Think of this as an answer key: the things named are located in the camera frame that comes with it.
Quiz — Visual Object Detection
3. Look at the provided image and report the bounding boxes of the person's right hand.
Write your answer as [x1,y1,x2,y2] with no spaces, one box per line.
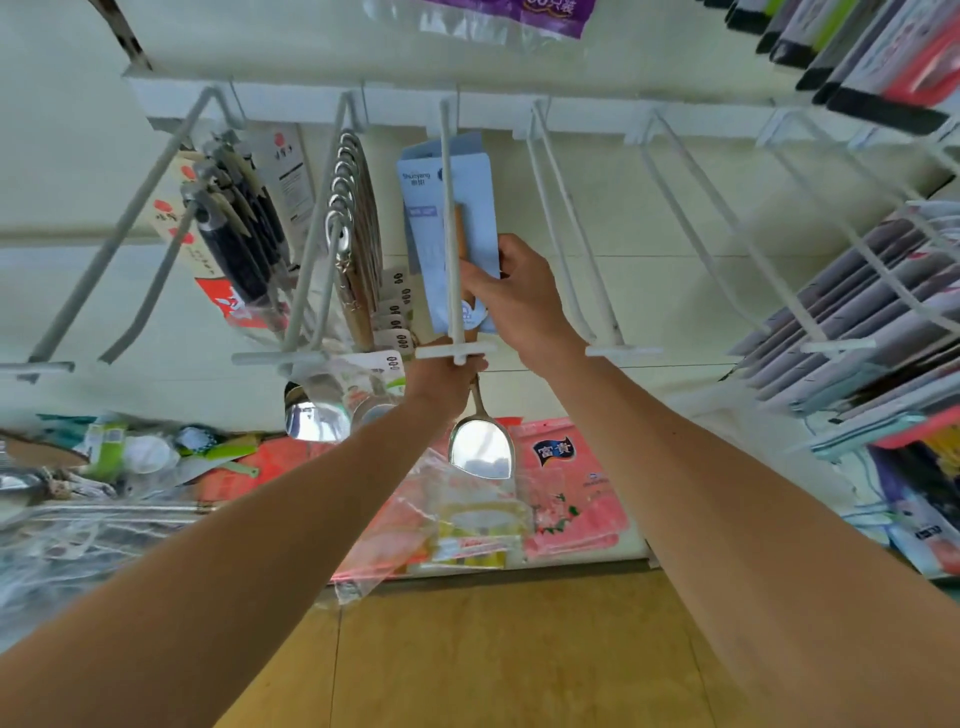
[457,232,590,377]

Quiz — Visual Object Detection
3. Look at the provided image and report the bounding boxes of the row of hanging flat packets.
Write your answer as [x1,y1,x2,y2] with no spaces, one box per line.
[705,0,960,137]

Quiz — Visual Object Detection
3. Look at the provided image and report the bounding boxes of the person's right forearm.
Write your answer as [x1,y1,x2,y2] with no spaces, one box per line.
[547,352,960,728]

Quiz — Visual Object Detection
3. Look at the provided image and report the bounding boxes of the pile of plastic wrapped utensils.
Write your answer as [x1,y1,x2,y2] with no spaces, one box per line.
[0,420,264,654]

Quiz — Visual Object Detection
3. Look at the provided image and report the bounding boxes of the white purple bag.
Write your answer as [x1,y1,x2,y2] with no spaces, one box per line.
[367,0,599,44]

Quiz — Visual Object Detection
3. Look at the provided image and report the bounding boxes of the blue white cloth packet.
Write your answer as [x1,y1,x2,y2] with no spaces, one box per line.
[840,450,960,579]

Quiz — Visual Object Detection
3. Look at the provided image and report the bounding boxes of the pink printed packets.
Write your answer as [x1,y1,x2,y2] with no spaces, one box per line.
[517,420,632,560]

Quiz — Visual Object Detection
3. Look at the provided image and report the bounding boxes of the black wall divider strip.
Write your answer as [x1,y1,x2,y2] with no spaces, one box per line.
[90,0,152,69]

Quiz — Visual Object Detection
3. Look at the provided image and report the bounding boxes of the large steel strainer ladle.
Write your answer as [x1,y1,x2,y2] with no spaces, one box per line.
[0,468,212,527]

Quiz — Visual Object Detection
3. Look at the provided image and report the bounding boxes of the blue card utensil packet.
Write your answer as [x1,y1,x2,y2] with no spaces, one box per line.
[397,132,516,482]

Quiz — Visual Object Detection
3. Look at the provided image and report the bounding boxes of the hanging black tool packets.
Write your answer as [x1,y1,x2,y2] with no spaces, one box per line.
[150,127,320,332]

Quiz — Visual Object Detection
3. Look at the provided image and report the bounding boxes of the person's left hand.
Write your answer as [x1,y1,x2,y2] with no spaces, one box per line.
[408,337,489,422]

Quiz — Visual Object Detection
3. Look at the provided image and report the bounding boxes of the red plastic wrapped packets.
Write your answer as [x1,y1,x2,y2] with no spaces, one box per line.
[195,435,444,587]

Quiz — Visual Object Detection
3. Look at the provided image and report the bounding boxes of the person's left forearm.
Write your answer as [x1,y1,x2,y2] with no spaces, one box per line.
[0,397,482,728]

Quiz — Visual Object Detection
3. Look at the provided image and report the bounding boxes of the yellow white printed packet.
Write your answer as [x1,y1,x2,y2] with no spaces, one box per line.
[427,502,534,572]

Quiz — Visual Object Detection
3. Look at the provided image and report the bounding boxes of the row of scissors packets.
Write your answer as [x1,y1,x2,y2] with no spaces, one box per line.
[735,202,960,452]

